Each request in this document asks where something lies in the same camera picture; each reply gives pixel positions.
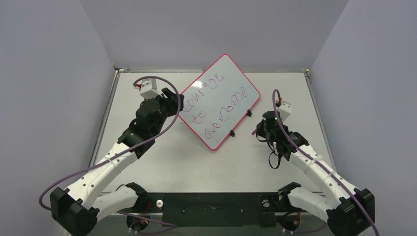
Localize purple cable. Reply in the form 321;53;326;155
272;89;380;236
38;76;182;235

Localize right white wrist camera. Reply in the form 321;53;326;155
277;100;292;122

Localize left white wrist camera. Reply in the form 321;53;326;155
134;79;159;100

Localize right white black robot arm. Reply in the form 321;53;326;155
256;111;380;236

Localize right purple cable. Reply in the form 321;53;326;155
272;89;380;236

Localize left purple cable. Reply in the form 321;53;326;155
38;76;182;235

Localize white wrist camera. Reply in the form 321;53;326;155
134;79;159;100
277;100;292;122

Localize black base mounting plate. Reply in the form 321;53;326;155
123;192;300;227

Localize pink framed whiteboard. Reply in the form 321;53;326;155
179;54;261;150

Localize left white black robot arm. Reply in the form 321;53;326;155
50;88;183;236

